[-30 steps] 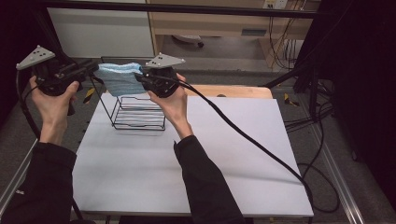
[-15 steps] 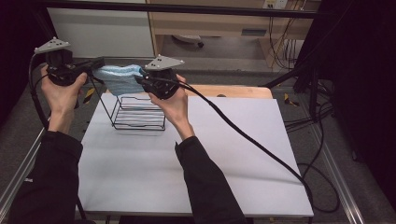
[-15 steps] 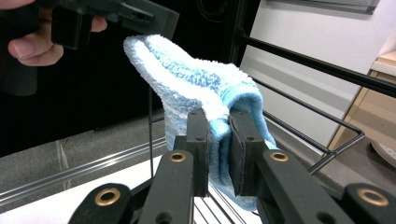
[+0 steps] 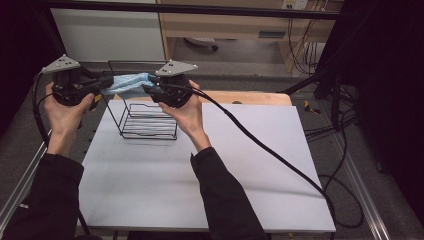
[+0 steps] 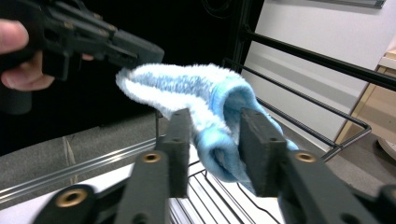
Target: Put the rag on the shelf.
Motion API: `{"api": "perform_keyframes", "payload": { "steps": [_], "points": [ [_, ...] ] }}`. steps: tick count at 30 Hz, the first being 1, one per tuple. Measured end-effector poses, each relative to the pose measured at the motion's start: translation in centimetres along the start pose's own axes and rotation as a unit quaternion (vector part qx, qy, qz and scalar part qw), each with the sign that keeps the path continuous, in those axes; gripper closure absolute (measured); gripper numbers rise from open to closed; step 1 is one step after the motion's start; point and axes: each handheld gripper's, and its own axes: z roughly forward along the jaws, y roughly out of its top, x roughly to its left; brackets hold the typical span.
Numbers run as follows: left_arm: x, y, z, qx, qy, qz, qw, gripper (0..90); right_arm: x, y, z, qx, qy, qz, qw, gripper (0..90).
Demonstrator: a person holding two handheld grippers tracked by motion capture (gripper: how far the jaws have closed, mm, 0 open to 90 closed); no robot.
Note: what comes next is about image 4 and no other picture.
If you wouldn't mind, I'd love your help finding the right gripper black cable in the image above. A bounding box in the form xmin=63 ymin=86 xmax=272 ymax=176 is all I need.
xmin=156 ymin=82 xmax=338 ymax=233

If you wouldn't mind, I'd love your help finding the aluminium rail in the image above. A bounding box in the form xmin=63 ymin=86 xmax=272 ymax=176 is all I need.
xmin=0 ymin=128 xmax=54 ymax=228
xmin=331 ymin=131 xmax=392 ymax=240

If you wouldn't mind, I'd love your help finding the white cabinet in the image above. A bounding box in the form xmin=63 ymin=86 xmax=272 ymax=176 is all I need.
xmin=50 ymin=0 xmax=166 ymax=63

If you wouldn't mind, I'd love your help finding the white wall socket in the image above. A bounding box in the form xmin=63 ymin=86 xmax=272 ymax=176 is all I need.
xmin=281 ymin=0 xmax=309 ymax=11

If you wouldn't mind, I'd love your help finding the black floor cable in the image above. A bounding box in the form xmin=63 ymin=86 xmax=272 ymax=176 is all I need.
xmin=304 ymin=109 xmax=365 ymax=230

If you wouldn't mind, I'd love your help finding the black metal stand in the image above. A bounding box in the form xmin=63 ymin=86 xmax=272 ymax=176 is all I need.
xmin=281 ymin=39 xmax=356 ymax=132

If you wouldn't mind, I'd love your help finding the person's right hand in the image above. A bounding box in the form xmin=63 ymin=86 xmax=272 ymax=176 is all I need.
xmin=157 ymin=79 xmax=205 ymax=136

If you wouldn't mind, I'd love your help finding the person's left hand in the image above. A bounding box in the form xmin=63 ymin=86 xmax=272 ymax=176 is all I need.
xmin=43 ymin=82 xmax=96 ymax=145

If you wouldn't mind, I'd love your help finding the black frame bar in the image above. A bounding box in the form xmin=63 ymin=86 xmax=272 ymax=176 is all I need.
xmin=33 ymin=0 xmax=342 ymax=20

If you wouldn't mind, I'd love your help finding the yellow black clamp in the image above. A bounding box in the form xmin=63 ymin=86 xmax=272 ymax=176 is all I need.
xmin=303 ymin=99 xmax=322 ymax=115

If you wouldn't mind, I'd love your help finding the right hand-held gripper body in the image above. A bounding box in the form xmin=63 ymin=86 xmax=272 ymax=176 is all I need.
xmin=146 ymin=59 xmax=199 ymax=109

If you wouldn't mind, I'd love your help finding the dark curtain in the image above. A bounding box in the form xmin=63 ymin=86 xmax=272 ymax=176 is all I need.
xmin=324 ymin=0 xmax=424 ymax=219
xmin=0 ymin=0 xmax=66 ymax=136

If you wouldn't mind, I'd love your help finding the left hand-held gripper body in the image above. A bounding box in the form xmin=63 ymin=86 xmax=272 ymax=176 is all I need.
xmin=39 ymin=53 xmax=105 ymax=108

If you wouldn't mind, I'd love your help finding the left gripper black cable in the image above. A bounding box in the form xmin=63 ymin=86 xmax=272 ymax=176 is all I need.
xmin=31 ymin=72 xmax=92 ymax=237

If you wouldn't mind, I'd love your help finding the hanging cable bundle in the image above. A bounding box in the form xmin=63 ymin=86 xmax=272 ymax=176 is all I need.
xmin=287 ymin=17 xmax=323 ymax=75

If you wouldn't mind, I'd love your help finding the chair base with caster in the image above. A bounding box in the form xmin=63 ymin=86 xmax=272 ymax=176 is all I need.
xmin=183 ymin=36 xmax=220 ymax=52

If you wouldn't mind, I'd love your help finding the light wooden desk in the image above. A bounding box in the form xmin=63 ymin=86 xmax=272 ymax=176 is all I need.
xmin=156 ymin=0 xmax=345 ymax=73

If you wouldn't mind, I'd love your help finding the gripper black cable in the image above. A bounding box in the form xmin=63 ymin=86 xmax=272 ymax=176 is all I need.
xmin=31 ymin=72 xmax=92 ymax=237
xmin=156 ymin=82 xmax=338 ymax=233

